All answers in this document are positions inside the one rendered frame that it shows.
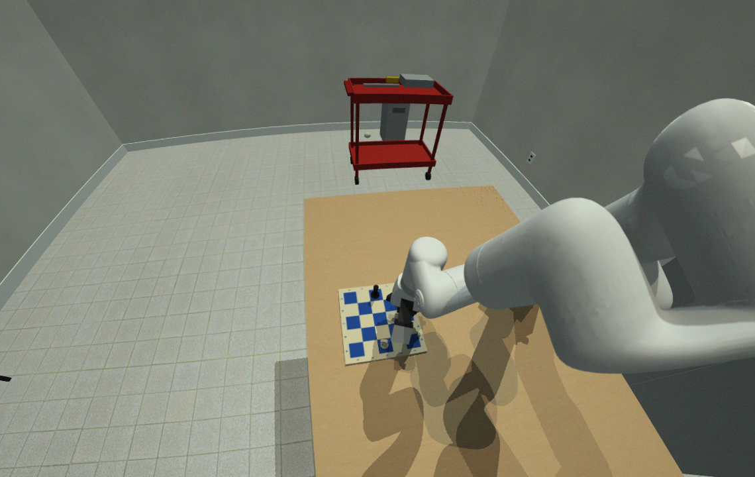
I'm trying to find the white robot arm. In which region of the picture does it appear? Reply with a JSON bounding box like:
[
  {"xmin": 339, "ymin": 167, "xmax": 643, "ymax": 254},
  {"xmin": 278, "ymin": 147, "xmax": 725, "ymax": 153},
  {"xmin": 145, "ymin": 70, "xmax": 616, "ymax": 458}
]
[{"xmin": 401, "ymin": 99, "xmax": 755, "ymax": 374}]

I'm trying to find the blue and cream chessboard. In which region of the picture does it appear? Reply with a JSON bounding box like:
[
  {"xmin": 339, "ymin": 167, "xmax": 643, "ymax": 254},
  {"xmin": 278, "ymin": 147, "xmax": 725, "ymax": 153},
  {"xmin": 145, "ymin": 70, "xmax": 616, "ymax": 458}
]
[{"xmin": 338, "ymin": 283, "xmax": 427, "ymax": 365}]

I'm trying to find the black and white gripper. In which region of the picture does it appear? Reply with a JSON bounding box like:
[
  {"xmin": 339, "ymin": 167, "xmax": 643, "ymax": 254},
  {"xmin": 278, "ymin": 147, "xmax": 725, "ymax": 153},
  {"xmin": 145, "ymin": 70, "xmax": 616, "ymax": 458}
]
[{"xmin": 386, "ymin": 273, "xmax": 420, "ymax": 317}]

